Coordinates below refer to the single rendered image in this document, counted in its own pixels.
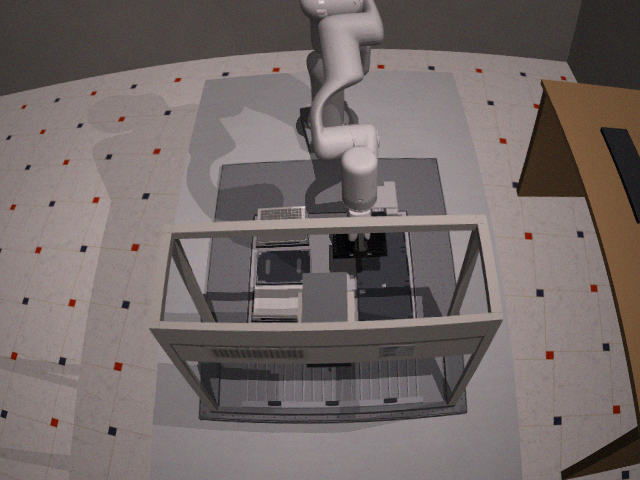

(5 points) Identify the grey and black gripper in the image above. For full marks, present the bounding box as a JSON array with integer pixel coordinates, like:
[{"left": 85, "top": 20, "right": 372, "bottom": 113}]
[{"left": 343, "top": 202, "right": 375, "bottom": 258}]

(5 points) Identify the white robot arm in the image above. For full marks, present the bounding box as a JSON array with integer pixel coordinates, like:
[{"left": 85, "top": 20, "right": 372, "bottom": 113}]
[{"left": 300, "top": 0, "right": 398, "bottom": 216}]

